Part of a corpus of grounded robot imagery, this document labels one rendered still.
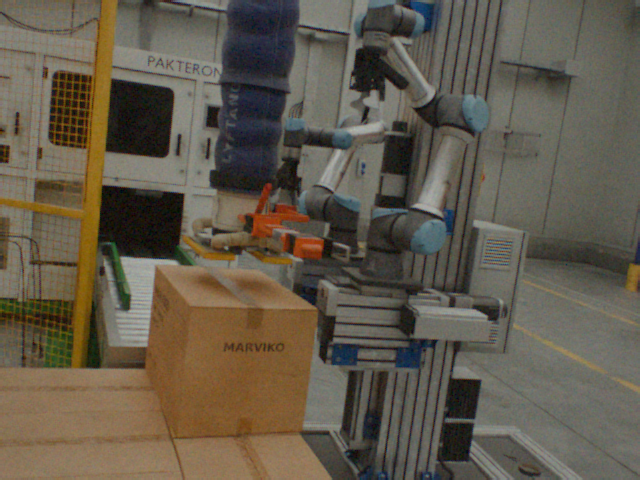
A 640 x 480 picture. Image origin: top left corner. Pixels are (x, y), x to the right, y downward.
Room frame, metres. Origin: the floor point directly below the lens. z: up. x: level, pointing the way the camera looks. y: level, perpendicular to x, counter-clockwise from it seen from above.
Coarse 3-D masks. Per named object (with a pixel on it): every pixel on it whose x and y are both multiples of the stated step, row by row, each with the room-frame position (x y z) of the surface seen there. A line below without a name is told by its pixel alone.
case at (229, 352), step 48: (192, 288) 2.08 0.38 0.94; (240, 288) 2.18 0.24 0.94; (192, 336) 1.87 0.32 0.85; (240, 336) 1.92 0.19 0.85; (288, 336) 1.99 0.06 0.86; (192, 384) 1.87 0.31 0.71; (240, 384) 1.93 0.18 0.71; (288, 384) 1.99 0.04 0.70; (192, 432) 1.88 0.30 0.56; (240, 432) 1.94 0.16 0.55
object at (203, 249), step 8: (200, 232) 2.24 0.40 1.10; (184, 240) 2.28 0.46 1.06; (192, 240) 2.23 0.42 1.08; (200, 240) 2.22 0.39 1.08; (192, 248) 2.16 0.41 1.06; (200, 248) 2.08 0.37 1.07; (208, 248) 2.07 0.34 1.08; (224, 248) 2.15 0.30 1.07; (208, 256) 2.01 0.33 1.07; (216, 256) 2.02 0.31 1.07; (224, 256) 2.03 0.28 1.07; (232, 256) 2.04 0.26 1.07
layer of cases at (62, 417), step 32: (0, 384) 2.10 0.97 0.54; (32, 384) 2.13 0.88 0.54; (64, 384) 2.16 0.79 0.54; (96, 384) 2.20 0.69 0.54; (128, 384) 2.24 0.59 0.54; (0, 416) 1.86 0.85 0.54; (32, 416) 1.89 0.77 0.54; (64, 416) 1.92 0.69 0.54; (96, 416) 1.95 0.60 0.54; (128, 416) 1.97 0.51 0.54; (160, 416) 2.00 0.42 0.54; (0, 448) 1.68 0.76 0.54; (32, 448) 1.70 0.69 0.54; (64, 448) 1.72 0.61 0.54; (96, 448) 1.74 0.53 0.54; (128, 448) 1.76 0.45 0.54; (160, 448) 1.79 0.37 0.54; (192, 448) 1.81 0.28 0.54; (224, 448) 1.84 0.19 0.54; (256, 448) 1.87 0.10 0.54; (288, 448) 1.89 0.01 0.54
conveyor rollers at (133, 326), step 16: (112, 272) 4.02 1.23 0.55; (128, 272) 4.10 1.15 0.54; (144, 272) 4.17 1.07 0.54; (112, 288) 3.60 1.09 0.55; (144, 288) 3.73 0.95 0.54; (144, 304) 3.38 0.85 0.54; (128, 320) 3.02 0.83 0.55; (144, 320) 3.05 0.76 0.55; (128, 336) 2.77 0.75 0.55; (144, 336) 2.79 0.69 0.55
